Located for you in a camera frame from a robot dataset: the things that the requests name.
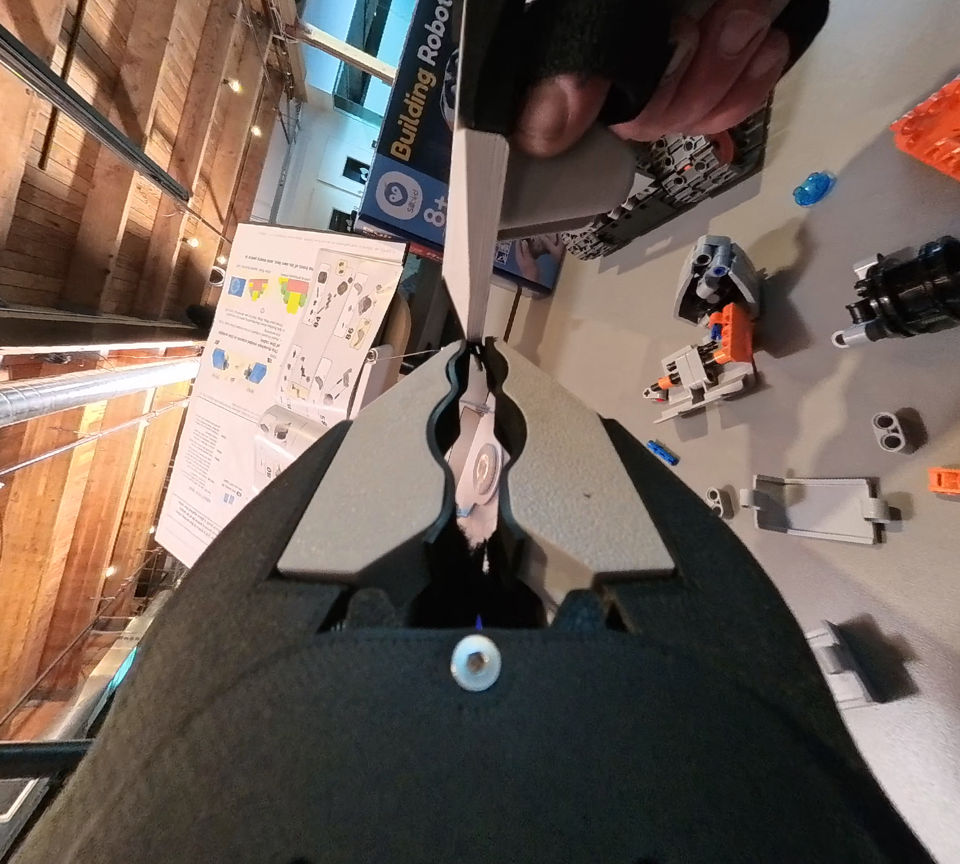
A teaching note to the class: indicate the black toy wheel assembly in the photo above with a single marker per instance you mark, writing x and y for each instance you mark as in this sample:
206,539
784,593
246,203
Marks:
915,294

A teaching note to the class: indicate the blue robot kit box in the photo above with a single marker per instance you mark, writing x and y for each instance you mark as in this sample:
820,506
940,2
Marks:
420,91

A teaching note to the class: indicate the black lighting track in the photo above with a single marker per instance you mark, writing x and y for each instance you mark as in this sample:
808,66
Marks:
90,113

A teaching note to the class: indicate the instruction sheet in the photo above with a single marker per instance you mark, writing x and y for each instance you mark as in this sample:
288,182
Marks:
285,354

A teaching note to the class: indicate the tracked toy robot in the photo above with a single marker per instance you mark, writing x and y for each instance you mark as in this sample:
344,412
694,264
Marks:
675,173

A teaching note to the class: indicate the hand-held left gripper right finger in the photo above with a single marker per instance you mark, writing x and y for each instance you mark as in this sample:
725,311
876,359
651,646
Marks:
585,504

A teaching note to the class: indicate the grey two-hole connector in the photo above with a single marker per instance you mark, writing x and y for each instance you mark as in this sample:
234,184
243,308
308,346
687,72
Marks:
913,429
721,501

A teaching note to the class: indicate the person's right hand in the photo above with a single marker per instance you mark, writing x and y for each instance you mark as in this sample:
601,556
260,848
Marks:
712,61

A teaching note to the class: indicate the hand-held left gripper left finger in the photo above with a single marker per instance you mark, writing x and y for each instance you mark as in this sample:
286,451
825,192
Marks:
360,504

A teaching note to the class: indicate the blue transparent round stud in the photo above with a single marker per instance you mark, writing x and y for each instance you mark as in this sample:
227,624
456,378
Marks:
815,188

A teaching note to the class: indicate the metal ventilation duct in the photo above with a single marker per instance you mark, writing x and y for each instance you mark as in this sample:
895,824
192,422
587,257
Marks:
90,395

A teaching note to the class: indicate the orange three-hole beam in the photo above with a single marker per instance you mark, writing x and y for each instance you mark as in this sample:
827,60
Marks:
945,485

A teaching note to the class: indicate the blue long pin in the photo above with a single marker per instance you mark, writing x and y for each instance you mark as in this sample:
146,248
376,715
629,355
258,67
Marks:
662,452

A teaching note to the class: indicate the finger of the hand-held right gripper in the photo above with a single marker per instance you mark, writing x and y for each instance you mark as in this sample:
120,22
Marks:
476,218

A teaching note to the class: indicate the grey orange block assembly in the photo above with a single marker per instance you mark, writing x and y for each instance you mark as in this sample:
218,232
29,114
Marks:
705,369

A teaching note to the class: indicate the orange wedge block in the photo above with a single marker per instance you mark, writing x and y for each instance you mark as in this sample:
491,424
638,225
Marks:
934,128

